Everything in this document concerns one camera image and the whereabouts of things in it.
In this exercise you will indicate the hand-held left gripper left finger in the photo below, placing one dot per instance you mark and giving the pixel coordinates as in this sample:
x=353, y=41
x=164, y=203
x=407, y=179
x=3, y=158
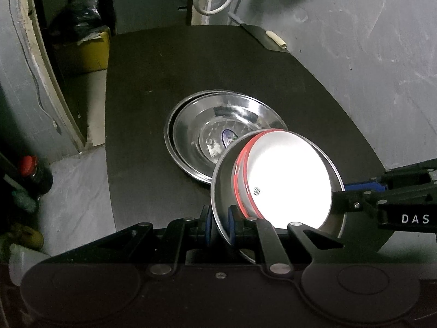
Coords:
x=208, y=225

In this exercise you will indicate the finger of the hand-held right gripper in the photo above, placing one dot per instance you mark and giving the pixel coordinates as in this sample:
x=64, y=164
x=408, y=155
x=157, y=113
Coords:
x=355, y=201
x=363, y=187

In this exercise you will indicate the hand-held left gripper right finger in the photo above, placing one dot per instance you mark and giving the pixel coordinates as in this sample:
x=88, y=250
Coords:
x=233, y=227

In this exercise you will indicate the steel bowl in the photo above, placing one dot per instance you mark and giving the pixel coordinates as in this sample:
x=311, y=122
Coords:
x=222, y=191

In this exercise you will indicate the large steel basin front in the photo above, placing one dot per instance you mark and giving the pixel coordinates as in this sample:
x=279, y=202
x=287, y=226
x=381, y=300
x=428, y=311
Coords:
x=177, y=157

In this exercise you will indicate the red-capped dark bottle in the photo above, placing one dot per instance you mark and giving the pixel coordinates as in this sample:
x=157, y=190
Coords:
x=39, y=177

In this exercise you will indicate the green bottle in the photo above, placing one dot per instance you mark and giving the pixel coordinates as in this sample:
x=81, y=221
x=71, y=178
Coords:
x=24, y=202

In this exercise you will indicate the white plastic container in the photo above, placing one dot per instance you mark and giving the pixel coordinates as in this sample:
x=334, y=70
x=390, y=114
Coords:
x=25, y=261

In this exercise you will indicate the dull yellow bag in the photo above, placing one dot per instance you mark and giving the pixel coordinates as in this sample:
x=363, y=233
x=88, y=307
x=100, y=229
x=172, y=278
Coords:
x=22, y=236

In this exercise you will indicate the dark cabinet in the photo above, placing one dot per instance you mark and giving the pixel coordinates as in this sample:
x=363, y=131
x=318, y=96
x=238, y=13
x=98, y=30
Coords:
x=150, y=3

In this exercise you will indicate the black garbage bag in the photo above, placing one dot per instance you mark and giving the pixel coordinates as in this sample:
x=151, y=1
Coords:
x=75, y=17

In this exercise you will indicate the white door frame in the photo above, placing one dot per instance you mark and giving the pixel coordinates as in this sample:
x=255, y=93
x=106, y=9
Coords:
x=37, y=51

